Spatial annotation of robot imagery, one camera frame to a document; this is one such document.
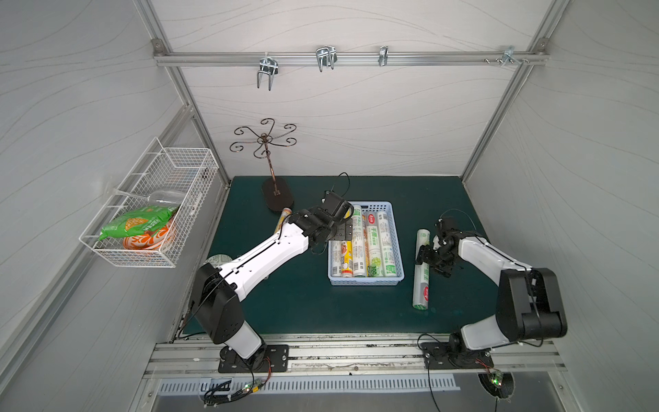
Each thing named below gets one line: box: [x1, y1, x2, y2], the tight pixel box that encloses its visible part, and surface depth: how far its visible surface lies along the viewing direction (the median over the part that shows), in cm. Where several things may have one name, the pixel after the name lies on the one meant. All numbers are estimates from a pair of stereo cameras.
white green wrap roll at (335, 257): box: [329, 240, 343, 278], surface depth 91 cm
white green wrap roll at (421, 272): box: [412, 228, 431, 311], surface depth 87 cm
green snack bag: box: [98, 206, 180, 241], surface depth 55 cm
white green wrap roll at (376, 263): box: [367, 212, 384, 279], surface depth 95 cm
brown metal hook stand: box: [229, 117, 298, 213], surface depth 96 cm
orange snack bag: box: [122, 223, 171, 250], surface depth 61 cm
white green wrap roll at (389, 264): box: [377, 211, 398, 278], surface depth 95 cm
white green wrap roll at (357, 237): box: [351, 204, 364, 278], surface depth 90 cm
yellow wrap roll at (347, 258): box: [340, 240, 354, 278], surface depth 88 cm
